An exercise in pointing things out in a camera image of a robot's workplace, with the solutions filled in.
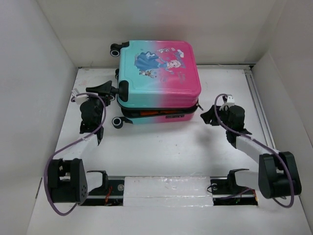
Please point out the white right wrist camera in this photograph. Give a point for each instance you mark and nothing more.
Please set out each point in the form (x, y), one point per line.
(228, 100)

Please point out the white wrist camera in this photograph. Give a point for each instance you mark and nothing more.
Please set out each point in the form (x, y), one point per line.
(228, 100)
(78, 98)

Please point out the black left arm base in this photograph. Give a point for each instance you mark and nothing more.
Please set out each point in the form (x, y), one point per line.
(108, 195)

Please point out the orange patterned towel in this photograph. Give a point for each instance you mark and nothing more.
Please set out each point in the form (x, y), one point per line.
(157, 112)

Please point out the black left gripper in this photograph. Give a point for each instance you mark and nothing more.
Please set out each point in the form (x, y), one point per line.
(105, 89)

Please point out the white foam cover panel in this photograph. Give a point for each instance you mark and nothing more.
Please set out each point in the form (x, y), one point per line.
(176, 192)

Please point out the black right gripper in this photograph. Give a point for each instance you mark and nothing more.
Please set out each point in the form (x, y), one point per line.
(209, 114)

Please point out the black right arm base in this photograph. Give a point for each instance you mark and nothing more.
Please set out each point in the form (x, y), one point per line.
(226, 192)

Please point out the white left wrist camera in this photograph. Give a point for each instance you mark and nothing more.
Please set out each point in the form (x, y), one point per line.
(78, 98)

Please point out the pink teal kids suitcase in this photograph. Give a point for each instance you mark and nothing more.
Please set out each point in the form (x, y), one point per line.
(156, 75)

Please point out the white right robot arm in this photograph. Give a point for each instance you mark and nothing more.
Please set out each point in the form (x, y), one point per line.
(277, 171)

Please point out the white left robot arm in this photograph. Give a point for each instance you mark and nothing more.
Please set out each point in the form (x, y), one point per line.
(67, 179)

